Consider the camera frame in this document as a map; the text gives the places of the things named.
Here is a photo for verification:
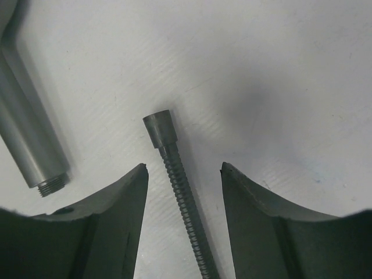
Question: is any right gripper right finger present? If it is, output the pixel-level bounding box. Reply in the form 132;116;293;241
220;163;371;278

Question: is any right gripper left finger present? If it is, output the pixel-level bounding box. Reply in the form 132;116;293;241
1;163;149;278

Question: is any grey shower head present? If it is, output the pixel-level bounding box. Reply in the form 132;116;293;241
0;0;70;199

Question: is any dark grey shower hose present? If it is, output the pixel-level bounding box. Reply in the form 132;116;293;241
142;109;216;279

